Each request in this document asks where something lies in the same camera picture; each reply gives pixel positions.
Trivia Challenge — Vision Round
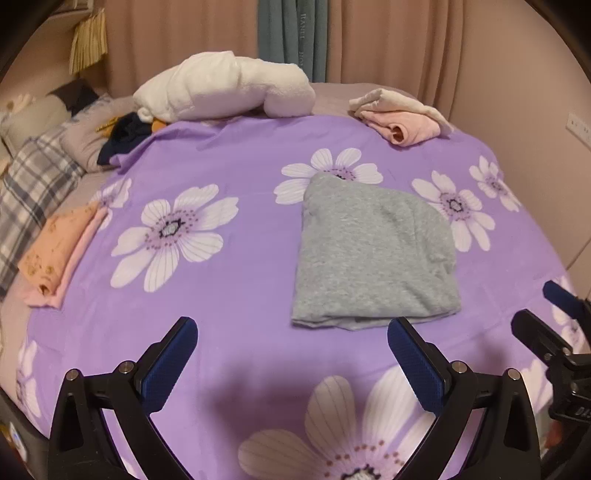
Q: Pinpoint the pink rolled garment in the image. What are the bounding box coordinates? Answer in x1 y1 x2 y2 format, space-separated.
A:
362 108 442 148

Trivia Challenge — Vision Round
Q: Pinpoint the teal curtain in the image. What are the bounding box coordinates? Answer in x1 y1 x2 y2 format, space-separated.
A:
256 0 329 84

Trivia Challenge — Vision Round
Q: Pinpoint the beige pillow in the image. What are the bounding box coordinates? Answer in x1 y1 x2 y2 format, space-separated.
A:
0 95 70 148

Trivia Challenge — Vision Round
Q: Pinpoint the grey printed sweatshirt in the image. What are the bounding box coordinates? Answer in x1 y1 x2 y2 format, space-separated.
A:
291 173 462 332

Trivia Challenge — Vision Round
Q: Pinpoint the mauve bed sheet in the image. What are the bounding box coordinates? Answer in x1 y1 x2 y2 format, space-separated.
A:
0 82 419 370

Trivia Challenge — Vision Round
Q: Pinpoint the cream folded garment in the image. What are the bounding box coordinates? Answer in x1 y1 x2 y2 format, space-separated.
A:
348 88 456 136

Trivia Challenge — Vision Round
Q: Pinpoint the white wall socket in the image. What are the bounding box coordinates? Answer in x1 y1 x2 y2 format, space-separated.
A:
567 112 591 149

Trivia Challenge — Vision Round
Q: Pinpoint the dark cushion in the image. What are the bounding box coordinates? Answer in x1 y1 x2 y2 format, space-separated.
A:
46 78 100 116

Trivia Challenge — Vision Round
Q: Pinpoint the light pink folded garment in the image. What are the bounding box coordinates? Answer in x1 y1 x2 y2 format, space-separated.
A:
23 208 110 309

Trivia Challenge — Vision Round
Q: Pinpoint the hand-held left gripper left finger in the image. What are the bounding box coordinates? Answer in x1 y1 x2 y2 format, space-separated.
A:
47 316 199 480

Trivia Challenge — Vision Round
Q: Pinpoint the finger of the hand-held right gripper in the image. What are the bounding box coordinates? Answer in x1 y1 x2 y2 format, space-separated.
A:
542 280 591 320
510 309 578 370

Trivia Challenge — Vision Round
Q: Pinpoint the purple floral blanket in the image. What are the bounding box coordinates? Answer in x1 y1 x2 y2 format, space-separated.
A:
14 111 587 480

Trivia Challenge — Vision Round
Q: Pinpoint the beige tassel fringe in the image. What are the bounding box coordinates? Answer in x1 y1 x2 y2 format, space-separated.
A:
69 9 110 75

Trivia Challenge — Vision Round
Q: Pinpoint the white fluffy rolled blanket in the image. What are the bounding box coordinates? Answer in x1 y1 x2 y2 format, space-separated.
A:
133 52 317 123

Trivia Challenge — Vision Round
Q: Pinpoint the grey plaid pillow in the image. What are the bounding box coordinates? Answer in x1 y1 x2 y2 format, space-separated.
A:
0 129 86 296

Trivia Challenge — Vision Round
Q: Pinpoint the navy crumpled garment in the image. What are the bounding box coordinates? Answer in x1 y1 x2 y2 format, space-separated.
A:
97 113 160 169

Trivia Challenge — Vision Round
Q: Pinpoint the pink curtain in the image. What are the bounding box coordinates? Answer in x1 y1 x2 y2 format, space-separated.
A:
325 0 468 136
104 0 262 100

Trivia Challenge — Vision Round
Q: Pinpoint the orange patterned folded garment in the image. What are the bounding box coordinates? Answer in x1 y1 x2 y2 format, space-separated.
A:
17 203 100 296

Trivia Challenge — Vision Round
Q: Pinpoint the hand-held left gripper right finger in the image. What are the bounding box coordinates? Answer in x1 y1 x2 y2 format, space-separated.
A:
387 316 542 480

